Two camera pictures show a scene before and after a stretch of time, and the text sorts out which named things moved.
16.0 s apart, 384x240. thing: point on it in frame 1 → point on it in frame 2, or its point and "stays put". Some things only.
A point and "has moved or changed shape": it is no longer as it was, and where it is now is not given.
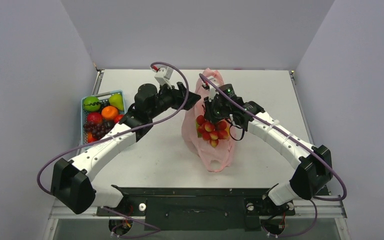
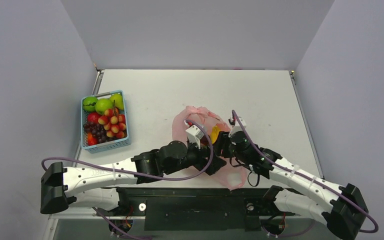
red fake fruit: x=213 y=132 → x=114 y=123
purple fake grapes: x=98 y=130 stays put
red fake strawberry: x=90 y=138 stays put
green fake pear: x=117 y=100 stays put
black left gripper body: x=168 y=99 → x=194 y=158
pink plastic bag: x=217 y=158 has moved or changed shape
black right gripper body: x=214 y=108 → x=222 y=144
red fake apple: x=94 y=117 stays put
